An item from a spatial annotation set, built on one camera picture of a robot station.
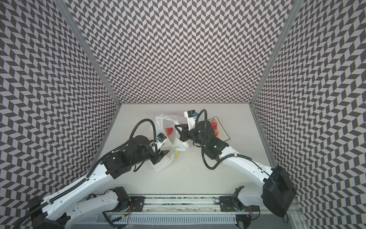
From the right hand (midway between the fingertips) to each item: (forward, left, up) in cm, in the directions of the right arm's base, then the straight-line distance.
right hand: (174, 131), depth 72 cm
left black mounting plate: (-28, +21, -24) cm, 42 cm away
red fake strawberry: (+14, +7, -20) cm, 25 cm away
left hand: (-6, +5, -6) cm, 10 cm away
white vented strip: (-35, +5, -26) cm, 43 cm away
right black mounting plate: (-29, -26, -25) cm, 47 cm away
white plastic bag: (+19, +7, -20) cm, 28 cm away
